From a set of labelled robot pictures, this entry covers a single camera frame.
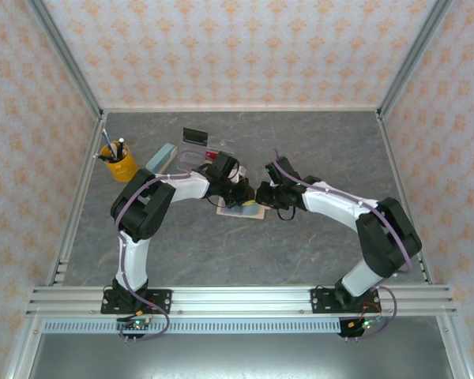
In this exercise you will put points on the small circuit board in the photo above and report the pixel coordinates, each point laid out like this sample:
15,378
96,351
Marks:
136,324
365,324

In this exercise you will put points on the aluminium frame leg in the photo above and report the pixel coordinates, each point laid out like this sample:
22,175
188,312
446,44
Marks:
454,351
23,351

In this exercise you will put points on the grey metal panel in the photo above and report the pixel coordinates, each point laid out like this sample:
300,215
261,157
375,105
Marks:
241,359

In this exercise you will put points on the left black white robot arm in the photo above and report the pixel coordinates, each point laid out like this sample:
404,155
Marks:
136,252

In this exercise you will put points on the aluminium front mounting rail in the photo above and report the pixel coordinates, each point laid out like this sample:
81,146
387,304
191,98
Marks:
241,302

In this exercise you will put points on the aluminium back frame bar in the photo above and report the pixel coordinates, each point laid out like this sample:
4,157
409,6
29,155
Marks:
162,109

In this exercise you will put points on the teal and tan block eraser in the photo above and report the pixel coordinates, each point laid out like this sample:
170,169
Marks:
162,156

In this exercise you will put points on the black marker white cap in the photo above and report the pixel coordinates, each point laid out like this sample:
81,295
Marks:
121,147

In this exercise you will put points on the blue pen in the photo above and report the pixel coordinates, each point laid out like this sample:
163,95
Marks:
107,140

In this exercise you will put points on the yellow pen cup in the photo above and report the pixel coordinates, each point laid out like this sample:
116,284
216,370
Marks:
122,169

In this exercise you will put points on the black card with grey edge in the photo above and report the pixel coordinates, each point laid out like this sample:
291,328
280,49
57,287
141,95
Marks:
195,135

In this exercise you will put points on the pink leather card holder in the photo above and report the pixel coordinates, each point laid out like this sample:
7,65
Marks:
256,213

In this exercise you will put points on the red card box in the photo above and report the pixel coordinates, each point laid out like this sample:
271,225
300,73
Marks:
210,154

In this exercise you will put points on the aluminium side rail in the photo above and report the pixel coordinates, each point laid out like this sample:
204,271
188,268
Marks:
393,158
83,185

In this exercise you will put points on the clear acrylic organizer tray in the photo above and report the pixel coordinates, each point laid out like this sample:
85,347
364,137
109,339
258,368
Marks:
221,143

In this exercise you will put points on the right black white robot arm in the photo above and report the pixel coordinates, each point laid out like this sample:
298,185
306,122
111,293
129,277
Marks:
387,237

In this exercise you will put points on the aluminium corner post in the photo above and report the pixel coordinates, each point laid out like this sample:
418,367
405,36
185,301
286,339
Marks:
68,55
412,55

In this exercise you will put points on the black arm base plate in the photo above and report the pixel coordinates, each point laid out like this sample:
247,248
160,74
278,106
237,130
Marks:
162,300
320,300

